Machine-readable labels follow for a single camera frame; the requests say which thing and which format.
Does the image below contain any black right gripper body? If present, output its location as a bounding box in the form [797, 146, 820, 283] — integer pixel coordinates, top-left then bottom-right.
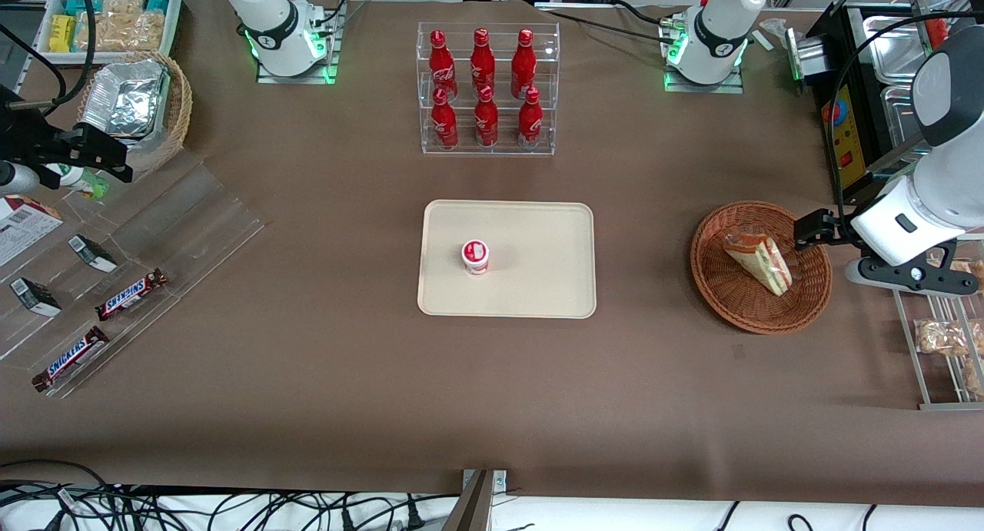
[0, 85, 59, 168]

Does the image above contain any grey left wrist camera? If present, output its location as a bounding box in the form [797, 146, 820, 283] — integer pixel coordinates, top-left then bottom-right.
[844, 239, 982, 298]

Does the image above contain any Snickers chocolate bar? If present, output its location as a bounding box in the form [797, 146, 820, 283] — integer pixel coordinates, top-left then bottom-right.
[32, 326, 110, 393]
[95, 268, 168, 321]

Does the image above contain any tan wicker basket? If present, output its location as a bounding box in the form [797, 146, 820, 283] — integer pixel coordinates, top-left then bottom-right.
[75, 51, 193, 174]

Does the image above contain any reddish-brown round wicker basket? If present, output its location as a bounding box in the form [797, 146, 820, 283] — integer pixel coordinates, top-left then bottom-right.
[690, 201, 833, 335]

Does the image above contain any grey metal wire rack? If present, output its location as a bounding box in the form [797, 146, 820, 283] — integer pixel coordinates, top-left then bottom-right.
[892, 235, 984, 411]

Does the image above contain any stainless steel pan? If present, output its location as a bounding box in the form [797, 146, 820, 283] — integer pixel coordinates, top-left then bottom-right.
[861, 15, 935, 86]
[880, 85, 935, 157]

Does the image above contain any red cola bottle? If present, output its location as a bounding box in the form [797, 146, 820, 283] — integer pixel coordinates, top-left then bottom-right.
[430, 87, 460, 151]
[428, 30, 458, 101]
[511, 28, 537, 98]
[474, 85, 500, 148]
[470, 28, 497, 94]
[517, 87, 544, 151]

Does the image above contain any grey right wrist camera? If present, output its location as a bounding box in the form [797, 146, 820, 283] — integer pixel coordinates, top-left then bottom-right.
[0, 161, 41, 196]

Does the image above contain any grey metal mounting post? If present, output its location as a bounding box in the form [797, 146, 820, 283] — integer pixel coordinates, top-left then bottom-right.
[443, 470, 508, 531]

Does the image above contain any black machine yellow panel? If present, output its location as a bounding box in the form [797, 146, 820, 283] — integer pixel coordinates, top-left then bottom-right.
[784, 1, 984, 209]

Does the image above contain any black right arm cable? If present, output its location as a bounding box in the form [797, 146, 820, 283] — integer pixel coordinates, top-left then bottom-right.
[0, 0, 98, 121]

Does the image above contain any clear acrylic stepped stand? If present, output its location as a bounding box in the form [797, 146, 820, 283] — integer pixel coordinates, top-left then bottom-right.
[0, 147, 266, 400]

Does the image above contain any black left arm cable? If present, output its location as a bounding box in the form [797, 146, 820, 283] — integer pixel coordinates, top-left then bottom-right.
[834, 8, 984, 224]

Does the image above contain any clear plastic wrapper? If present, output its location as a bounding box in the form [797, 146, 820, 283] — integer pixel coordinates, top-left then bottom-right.
[757, 18, 794, 51]

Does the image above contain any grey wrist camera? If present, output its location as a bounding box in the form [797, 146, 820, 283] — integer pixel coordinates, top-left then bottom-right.
[0, 161, 41, 196]
[844, 239, 982, 298]

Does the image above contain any white plastic bin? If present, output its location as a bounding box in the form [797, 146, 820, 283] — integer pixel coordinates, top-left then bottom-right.
[45, 0, 183, 65]

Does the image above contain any triangular sandwich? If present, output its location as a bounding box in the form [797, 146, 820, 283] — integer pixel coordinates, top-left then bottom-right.
[721, 225, 793, 297]

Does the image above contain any white barcode snack box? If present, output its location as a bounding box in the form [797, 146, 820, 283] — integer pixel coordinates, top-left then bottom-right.
[0, 195, 64, 267]

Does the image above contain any cream plastic serving tray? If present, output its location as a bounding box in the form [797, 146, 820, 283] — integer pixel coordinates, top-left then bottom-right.
[417, 200, 597, 319]

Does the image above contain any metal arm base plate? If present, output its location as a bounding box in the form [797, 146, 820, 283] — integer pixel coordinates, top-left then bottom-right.
[663, 8, 745, 95]
[256, 1, 341, 85]

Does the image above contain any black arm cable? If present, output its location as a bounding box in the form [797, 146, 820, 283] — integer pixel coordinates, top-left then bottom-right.
[0, 0, 98, 121]
[834, 8, 984, 224]

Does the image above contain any small black carton box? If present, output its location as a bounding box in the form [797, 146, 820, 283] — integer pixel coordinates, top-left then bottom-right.
[68, 235, 118, 274]
[10, 277, 62, 317]

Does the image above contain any clear acrylic bottle rack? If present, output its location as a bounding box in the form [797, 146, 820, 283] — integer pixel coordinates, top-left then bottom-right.
[417, 22, 560, 157]

